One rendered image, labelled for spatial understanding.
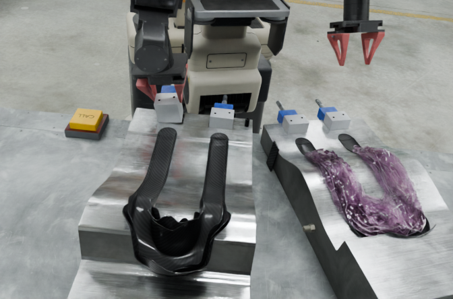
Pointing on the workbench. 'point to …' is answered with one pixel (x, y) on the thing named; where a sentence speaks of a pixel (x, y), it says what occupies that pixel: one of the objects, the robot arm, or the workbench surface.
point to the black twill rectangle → (272, 155)
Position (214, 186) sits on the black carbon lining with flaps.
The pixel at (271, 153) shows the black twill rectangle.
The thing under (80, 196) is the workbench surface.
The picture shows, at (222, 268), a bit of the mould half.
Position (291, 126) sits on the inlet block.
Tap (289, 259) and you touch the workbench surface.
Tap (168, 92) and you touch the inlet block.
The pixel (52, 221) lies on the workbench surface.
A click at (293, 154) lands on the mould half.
